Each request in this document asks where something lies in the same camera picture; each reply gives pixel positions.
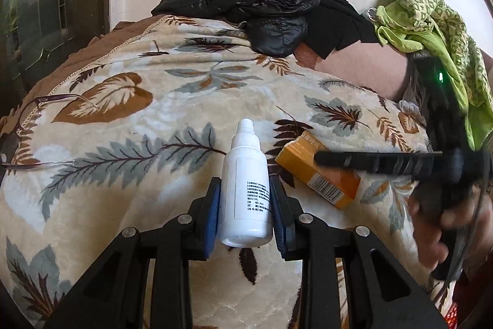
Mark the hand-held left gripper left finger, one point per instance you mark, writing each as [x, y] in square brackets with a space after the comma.
[212, 215]

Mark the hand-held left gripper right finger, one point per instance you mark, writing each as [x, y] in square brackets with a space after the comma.
[278, 223]

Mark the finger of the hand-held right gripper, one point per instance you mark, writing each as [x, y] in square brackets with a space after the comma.
[385, 163]

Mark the white plastic bottle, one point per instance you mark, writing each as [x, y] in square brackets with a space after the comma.
[246, 190]

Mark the orange cardboard box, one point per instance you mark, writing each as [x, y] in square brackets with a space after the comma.
[304, 167]

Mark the person's right hand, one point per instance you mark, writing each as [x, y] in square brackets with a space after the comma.
[427, 232]

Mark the green patterned blanket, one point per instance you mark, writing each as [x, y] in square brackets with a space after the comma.
[435, 28]

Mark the brown padded backrest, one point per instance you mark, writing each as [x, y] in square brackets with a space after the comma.
[358, 67]

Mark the black cloth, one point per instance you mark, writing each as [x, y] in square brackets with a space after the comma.
[335, 28]

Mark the red mesh basket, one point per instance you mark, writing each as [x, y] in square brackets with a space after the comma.
[456, 319]

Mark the eyeglasses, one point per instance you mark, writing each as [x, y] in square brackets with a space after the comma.
[23, 128]

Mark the black puffer jacket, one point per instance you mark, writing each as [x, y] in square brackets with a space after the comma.
[254, 1]

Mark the dark glass door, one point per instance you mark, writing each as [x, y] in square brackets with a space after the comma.
[42, 5]

